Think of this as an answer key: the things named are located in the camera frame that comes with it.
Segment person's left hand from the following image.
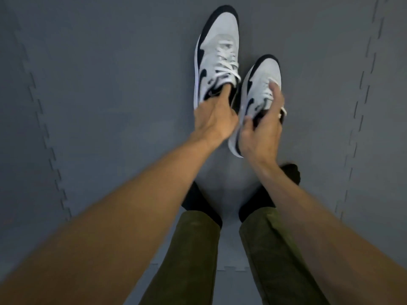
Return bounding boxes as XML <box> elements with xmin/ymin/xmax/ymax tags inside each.
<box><xmin>190</xmin><ymin>83</ymin><xmax>240</xmax><ymax>146</ymax></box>

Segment person's right hand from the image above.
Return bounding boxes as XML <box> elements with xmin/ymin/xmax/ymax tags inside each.
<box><xmin>238</xmin><ymin>80</ymin><xmax>286</xmax><ymax>160</ymax></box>

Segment white and black sneaker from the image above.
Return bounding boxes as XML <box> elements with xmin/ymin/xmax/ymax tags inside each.
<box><xmin>228</xmin><ymin>54</ymin><xmax>287</xmax><ymax>158</ymax></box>
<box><xmin>193</xmin><ymin>4</ymin><xmax>242</xmax><ymax>111</ymax></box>

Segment person's left forearm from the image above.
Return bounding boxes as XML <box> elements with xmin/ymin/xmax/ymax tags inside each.
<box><xmin>0</xmin><ymin>133</ymin><xmax>223</xmax><ymax>305</ymax></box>

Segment person's right forearm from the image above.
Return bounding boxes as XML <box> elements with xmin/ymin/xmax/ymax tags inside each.
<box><xmin>246</xmin><ymin>154</ymin><xmax>407</xmax><ymax>305</ymax></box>

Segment black sock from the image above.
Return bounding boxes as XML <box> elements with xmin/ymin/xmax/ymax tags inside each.
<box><xmin>181</xmin><ymin>182</ymin><xmax>223</xmax><ymax>228</ymax></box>
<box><xmin>238</xmin><ymin>163</ymin><xmax>301</xmax><ymax>223</ymax></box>

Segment olive green trousers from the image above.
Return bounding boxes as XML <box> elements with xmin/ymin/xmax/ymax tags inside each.
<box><xmin>139</xmin><ymin>206</ymin><xmax>330</xmax><ymax>305</ymax></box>

